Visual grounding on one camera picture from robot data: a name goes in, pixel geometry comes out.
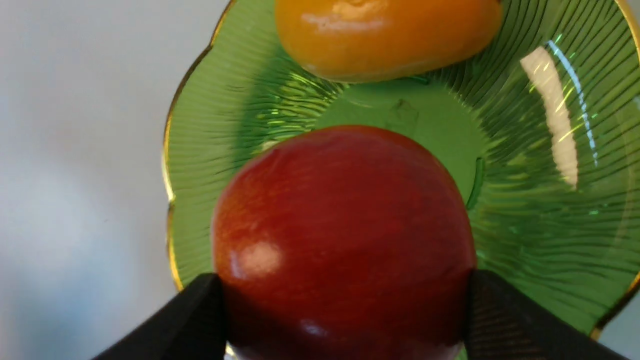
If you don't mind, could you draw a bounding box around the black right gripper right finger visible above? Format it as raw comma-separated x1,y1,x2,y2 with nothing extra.
466,269,623,360

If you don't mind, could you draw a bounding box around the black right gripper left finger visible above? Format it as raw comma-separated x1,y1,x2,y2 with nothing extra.
94,273,227,360

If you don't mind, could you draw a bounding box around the red apple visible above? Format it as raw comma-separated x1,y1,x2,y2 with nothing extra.
211,125,477,360

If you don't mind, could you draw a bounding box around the green glass plate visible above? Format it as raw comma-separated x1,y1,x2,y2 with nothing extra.
163,0,639,340

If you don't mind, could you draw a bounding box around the orange mango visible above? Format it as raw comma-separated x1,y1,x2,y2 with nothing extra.
274,0,504,84

